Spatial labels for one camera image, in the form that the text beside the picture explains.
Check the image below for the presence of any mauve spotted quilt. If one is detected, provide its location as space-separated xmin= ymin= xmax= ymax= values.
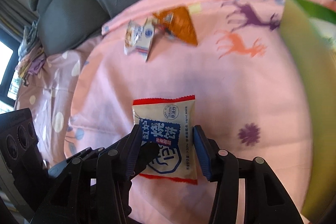
xmin=15 ymin=35 xmax=102 ymax=166

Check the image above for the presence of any red white biscuit packet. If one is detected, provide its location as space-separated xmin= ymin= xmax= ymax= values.
xmin=132 ymin=95 xmax=198 ymax=185

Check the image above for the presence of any small white blue packet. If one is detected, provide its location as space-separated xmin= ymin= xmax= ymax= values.
xmin=124 ymin=19 xmax=155 ymax=62

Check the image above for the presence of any folded floral cloth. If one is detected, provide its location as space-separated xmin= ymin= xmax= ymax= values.
xmin=15 ymin=20 xmax=47 ymax=86

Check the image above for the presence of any green cardboard box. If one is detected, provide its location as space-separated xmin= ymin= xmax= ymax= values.
xmin=280 ymin=0 xmax=335 ymax=223

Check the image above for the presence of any orange snack packet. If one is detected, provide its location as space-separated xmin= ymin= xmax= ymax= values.
xmin=153 ymin=6 xmax=198 ymax=46

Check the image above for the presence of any pink deer print blanket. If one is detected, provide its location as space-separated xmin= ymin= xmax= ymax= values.
xmin=64 ymin=0 xmax=335 ymax=221

